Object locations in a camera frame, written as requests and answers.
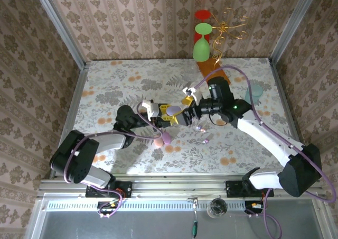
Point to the purple earbud charging case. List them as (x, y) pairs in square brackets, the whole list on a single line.
[(167, 138)]

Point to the pink earbud charging case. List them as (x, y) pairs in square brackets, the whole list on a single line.
[(158, 142)]

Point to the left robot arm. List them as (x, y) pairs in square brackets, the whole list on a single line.
[(79, 157)]

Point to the orange wooden rack base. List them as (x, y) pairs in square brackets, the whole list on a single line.
[(208, 67)]

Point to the teal frosted cup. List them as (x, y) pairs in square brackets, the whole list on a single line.
[(257, 93)]

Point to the green wine glass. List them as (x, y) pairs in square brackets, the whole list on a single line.
[(201, 50)]

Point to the red wine glass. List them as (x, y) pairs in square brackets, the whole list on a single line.
[(202, 14)]

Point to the black connector block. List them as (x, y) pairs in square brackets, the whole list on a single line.
[(105, 206), (253, 206)]

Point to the clear glass tumbler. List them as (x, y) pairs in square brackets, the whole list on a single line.
[(218, 208)]

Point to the grey metal tray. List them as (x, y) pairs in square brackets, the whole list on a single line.
[(132, 225)]

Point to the aluminium table side rail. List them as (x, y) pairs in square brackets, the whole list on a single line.
[(76, 101), (285, 101)]

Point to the aluminium front rail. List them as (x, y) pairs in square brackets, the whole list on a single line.
[(179, 186)]

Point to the aluminium frame post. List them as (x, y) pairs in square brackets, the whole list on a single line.
[(295, 22), (60, 30)]

